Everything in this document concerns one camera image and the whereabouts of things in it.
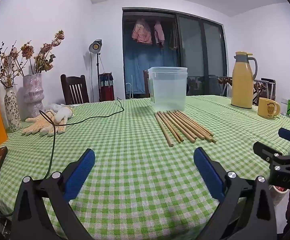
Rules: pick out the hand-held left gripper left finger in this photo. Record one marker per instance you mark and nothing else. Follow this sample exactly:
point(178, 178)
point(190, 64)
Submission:
point(81, 172)

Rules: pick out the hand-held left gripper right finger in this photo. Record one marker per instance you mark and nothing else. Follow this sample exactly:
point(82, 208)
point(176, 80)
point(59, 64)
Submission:
point(207, 172)

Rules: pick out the bundle of wooden chopsticks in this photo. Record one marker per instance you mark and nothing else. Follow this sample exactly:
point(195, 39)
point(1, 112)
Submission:
point(177, 127)

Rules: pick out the clear plastic container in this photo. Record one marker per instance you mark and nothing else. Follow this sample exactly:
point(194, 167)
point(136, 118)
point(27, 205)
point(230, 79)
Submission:
point(168, 90)

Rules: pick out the yellow mug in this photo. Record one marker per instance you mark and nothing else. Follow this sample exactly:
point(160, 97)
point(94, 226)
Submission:
point(266, 108)

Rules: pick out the metal folding rack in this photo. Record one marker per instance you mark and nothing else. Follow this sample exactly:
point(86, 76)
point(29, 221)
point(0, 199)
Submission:
point(265, 87)

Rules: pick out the green checked tablecloth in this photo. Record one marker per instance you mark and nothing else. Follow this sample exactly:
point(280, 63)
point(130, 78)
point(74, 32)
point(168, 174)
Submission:
point(135, 155)

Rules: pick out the white glove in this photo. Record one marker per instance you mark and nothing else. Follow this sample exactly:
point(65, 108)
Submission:
point(64, 112)

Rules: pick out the yellow knit glove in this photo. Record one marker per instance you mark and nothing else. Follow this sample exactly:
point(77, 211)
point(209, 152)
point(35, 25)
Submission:
point(37, 126)

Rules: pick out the yellow thermos jug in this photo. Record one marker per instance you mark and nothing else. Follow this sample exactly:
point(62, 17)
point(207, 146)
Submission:
point(242, 85)

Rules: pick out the white cloth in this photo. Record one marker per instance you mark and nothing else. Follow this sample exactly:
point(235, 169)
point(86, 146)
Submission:
point(52, 106)

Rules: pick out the red floor rack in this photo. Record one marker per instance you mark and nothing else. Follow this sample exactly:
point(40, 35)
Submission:
point(106, 87)

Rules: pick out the pink white wavy vase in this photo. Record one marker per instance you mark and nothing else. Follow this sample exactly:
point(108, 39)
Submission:
point(33, 95)

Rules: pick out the dark wooden chair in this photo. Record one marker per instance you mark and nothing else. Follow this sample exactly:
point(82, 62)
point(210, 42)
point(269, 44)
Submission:
point(74, 80)
point(146, 82)

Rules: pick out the small floral patterned vase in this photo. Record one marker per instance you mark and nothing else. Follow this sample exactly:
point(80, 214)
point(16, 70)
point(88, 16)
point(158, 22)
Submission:
point(12, 110)

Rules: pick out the white metal rack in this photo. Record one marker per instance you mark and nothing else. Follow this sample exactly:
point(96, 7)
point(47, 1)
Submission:
point(130, 87)

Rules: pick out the sliding glass door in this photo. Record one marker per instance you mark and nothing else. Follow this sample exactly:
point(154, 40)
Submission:
point(210, 55)

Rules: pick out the blue curtain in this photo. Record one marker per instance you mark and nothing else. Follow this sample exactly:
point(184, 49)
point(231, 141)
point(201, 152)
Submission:
point(140, 67)

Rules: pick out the dried rose bouquet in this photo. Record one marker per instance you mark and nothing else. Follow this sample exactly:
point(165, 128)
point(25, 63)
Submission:
point(43, 55)

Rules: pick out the studio lamp on stand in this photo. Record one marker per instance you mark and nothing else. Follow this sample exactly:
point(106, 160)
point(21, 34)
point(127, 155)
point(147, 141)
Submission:
point(95, 46)

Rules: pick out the dried twig branches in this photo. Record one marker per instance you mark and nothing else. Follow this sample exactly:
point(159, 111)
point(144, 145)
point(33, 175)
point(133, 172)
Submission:
point(4, 67)

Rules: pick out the small pink jacket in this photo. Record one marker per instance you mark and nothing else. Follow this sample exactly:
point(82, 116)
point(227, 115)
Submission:
point(159, 33)

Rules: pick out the large pink jacket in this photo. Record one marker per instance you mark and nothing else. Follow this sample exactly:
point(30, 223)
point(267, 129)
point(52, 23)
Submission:
point(142, 32)

